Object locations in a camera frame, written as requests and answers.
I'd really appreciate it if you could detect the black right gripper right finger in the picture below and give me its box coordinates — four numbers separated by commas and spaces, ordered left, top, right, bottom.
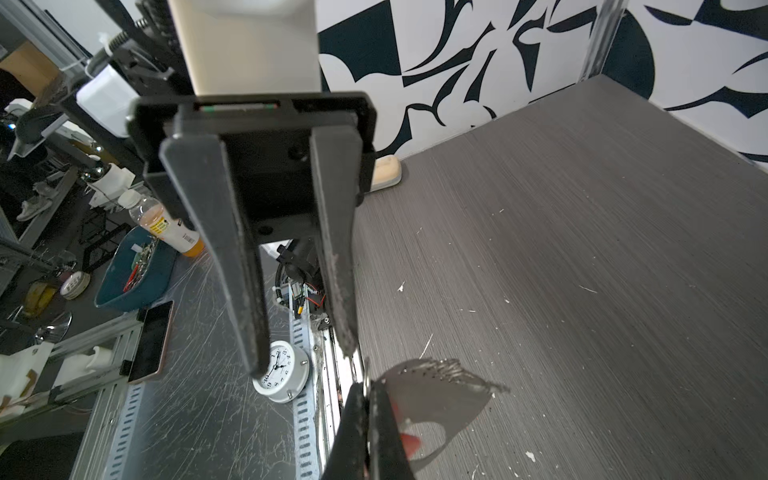
368, 382, 415, 480

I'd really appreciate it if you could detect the smartphone on bench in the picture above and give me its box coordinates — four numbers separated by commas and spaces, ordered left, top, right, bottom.
128, 301, 174, 384

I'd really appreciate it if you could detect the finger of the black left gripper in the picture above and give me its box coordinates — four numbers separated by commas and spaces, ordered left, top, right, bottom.
160, 134, 270, 378
310, 125, 362, 357

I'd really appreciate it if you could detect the person in black shirt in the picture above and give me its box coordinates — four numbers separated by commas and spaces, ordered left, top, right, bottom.
1, 70, 47, 221

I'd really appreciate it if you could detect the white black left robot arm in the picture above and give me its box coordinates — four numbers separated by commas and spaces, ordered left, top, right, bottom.
74, 1, 376, 376

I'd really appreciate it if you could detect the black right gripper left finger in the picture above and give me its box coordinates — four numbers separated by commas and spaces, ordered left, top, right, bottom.
321, 383, 368, 480

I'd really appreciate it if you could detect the round white analog clock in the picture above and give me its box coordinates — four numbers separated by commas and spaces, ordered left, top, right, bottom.
252, 340, 310, 404

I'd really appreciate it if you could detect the white slotted cable duct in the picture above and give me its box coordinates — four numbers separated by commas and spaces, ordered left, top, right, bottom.
289, 286, 321, 479

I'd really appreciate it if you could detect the red key tag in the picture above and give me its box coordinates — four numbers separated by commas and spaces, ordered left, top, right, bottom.
392, 403, 422, 460

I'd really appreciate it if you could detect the silver keyring chain with keys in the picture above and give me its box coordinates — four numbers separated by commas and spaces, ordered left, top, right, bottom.
359, 356, 511, 475

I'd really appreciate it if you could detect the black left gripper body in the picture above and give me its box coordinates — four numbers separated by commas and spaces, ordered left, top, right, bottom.
127, 92, 377, 242

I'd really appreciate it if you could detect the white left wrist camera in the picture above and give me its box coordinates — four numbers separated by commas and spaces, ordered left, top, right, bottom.
169, 1, 321, 96

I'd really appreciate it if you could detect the beige wooden brush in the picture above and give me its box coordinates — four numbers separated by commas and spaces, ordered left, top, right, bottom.
370, 155, 403, 192

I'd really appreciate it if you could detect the plastic bottle orange label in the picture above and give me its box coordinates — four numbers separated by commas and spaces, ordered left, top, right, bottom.
118, 189, 204, 258

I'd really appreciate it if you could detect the teal bag on floor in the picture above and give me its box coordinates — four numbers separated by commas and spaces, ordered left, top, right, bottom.
94, 227, 177, 312

